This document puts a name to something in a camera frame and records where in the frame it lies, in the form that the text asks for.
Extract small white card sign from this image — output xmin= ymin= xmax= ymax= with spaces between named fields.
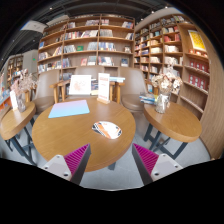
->
xmin=9 ymin=89 xmax=19 ymax=112

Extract dark cover book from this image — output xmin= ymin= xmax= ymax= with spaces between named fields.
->
xmin=90 ymin=79 xmax=100 ymax=97

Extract glass vase beige dried flowers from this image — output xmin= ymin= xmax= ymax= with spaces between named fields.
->
xmin=151 ymin=68 xmax=184 ymax=115

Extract curved wooden bookshelf with books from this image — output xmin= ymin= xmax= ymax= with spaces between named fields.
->
xmin=133 ymin=13 xmax=224 ymax=160

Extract blue pink gradient mouse pad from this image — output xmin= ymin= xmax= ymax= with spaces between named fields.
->
xmin=47 ymin=99 xmax=91 ymax=120

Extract stack of books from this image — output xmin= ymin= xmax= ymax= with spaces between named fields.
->
xmin=138 ymin=91 xmax=158 ymax=106

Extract white framed pink print picture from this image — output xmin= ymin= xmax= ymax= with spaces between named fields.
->
xmin=68 ymin=74 xmax=93 ymax=97

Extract beige armchair wooden arms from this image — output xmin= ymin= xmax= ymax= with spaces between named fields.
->
xmin=59 ymin=65 xmax=113 ymax=102
xmin=114 ymin=66 xmax=149 ymax=114
xmin=32 ymin=68 xmax=69 ymax=114

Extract glass vase pink dried flowers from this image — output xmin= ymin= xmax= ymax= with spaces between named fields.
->
xmin=9 ymin=68 xmax=38 ymax=114

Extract white orange sign wooden base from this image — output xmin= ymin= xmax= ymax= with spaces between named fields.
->
xmin=96 ymin=72 xmax=111 ymax=105

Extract wide wooden bookshelf with books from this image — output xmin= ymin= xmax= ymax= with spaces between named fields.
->
xmin=36 ymin=13 xmax=136 ymax=76

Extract flat blue books on armrest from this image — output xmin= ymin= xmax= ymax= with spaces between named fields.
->
xmin=108 ymin=75 xmax=127 ymax=84

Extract orange white patterned computer mouse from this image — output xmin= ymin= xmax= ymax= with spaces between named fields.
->
xmin=91 ymin=120 xmax=123 ymax=140

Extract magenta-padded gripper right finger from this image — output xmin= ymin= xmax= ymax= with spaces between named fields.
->
xmin=131 ymin=143 xmax=184 ymax=186

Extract round wooden side table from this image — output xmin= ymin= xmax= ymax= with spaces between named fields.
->
xmin=143 ymin=101 xmax=203 ymax=160
xmin=0 ymin=100 xmax=38 ymax=166

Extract distant wooden bookshelf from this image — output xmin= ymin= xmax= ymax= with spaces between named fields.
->
xmin=6 ymin=54 xmax=25 ymax=88

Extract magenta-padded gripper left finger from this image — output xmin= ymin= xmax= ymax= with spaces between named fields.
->
xmin=41 ymin=143 xmax=92 ymax=186

